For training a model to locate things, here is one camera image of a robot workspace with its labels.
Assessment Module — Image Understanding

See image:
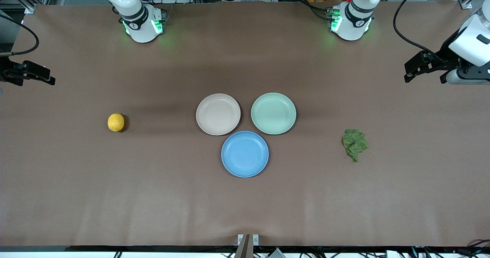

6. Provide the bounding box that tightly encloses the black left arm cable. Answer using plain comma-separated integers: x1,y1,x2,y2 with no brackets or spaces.
393,0,448,62

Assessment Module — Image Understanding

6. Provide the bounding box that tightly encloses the blue round plate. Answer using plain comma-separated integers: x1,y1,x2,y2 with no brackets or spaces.
221,131,270,178

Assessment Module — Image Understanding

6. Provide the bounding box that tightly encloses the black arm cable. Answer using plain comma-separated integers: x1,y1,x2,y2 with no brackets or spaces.
393,0,448,62
0,13,40,56

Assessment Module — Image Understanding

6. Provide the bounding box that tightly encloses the green lettuce leaf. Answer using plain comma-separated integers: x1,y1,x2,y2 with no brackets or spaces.
341,129,369,163

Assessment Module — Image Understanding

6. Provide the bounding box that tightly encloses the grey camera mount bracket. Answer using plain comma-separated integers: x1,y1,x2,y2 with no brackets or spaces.
234,234,260,258

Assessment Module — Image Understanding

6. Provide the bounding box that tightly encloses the beige round plate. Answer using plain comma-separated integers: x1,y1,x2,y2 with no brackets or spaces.
196,93,241,136

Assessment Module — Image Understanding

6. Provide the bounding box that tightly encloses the yellow lemon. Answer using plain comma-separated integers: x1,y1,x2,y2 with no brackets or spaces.
108,113,125,132

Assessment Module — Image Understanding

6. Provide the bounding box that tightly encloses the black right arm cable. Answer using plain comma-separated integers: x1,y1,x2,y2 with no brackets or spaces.
0,13,40,56

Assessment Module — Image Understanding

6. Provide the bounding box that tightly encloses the mint green round plate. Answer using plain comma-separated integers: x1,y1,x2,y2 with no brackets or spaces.
251,92,297,135

